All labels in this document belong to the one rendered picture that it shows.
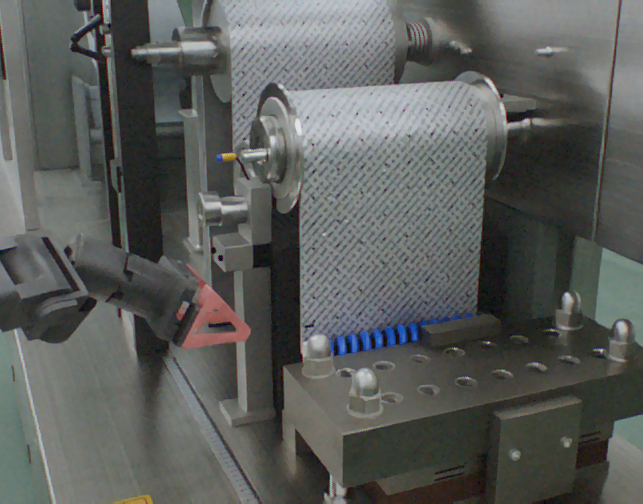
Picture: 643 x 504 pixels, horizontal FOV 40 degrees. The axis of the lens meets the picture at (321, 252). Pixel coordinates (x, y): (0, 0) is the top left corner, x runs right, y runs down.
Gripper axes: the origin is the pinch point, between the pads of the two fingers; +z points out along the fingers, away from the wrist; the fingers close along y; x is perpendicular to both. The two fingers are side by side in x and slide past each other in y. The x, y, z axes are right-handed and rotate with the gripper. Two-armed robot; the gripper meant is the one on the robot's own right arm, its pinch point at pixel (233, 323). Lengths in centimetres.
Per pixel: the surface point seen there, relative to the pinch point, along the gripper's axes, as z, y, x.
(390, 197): 10.1, 0.7, 20.4
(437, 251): 19.5, 0.6, 17.3
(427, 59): 22, -28, 41
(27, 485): 38, -150, -99
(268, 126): -5.4, -3.5, 21.1
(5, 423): 36, -190, -100
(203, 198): -6.6, -8.2, 10.5
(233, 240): -0.6, -9.0, 7.4
